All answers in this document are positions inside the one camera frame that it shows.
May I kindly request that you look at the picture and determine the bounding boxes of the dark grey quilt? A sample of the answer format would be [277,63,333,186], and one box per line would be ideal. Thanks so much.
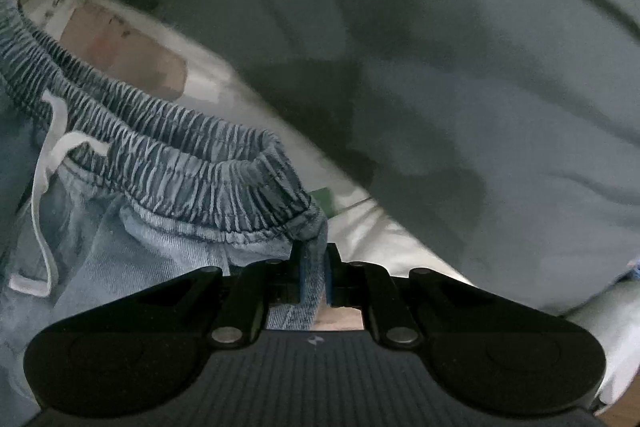
[153,0,639,312]

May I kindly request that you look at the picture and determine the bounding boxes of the cream bear print bedsheet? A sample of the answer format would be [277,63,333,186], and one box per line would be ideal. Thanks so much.
[1,0,639,426]

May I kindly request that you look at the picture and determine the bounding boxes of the light blue denim pants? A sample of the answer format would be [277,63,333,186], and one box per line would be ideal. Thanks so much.
[1,0,328,426]

